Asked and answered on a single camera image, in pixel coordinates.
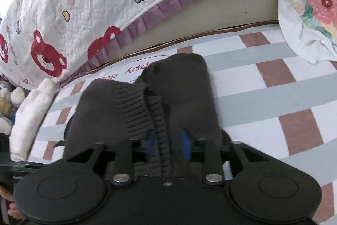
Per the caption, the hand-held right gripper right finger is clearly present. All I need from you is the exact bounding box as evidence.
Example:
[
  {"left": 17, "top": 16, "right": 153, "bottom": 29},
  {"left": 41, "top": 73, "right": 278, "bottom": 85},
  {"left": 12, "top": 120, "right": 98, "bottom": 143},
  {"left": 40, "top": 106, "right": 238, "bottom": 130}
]
[{"left": 179, "top": 129, "right": 269, "bottom": 186}]

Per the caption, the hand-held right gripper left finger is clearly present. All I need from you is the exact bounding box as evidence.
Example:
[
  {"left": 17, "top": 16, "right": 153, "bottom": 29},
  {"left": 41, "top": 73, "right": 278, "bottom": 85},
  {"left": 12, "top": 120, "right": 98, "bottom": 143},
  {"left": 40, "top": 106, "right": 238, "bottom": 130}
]
[{"left": 67, "top": 131, "right": 156, "bottom": 186}]

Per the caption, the dark grey knit sweater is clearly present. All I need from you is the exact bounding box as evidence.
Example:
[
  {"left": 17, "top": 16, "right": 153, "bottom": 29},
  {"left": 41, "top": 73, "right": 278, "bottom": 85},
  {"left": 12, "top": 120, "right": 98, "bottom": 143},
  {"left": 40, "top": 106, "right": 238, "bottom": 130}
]
[{"left": 64, "top": 53, "right": 232, "bottom": 178}]

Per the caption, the person's left hand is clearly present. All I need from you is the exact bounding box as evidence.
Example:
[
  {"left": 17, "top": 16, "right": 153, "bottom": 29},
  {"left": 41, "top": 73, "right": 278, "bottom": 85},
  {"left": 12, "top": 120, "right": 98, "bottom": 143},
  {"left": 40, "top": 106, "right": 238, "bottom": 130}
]
[{"left": 0, "top": 185, "right": 24, "bottom": 221}]

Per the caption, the white plush toy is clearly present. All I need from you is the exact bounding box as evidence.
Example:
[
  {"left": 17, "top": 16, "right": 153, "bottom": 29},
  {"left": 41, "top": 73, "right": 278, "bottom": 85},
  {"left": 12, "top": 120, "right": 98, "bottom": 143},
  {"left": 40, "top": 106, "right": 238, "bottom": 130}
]
[{"left": 10, "top": 78, "right": 56, "bottom": 161}]

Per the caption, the stuffed animal toy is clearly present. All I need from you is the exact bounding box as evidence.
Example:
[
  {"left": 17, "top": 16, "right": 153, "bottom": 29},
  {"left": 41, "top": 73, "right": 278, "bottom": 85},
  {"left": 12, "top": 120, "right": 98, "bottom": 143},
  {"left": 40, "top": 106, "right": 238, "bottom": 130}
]
[{"left": 0, "top": 79, "right": 27, "bottom": 134}]

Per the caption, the beige headboard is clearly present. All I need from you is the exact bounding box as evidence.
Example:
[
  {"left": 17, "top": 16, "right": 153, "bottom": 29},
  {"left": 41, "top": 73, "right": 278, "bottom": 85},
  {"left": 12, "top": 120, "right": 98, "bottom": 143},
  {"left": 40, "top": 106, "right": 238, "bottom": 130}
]
[{"left": 111, "top": 0, "right": 281, "bottom": 63}]

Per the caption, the white bear print quilt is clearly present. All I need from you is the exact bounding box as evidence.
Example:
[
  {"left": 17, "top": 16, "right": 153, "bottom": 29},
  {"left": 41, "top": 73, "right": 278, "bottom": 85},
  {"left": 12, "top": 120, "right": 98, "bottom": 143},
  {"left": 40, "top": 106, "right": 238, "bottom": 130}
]
[{"left": 0, "top": 0, "right": 316, "bottom": 83}]

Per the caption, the floral quilt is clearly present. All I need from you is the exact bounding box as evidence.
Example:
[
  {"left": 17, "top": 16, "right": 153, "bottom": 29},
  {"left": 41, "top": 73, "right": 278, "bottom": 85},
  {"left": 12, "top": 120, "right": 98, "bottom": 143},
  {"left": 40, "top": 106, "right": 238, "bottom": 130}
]
[{"left": 278, "top": 0, "right": 337, "bottom": 65}]

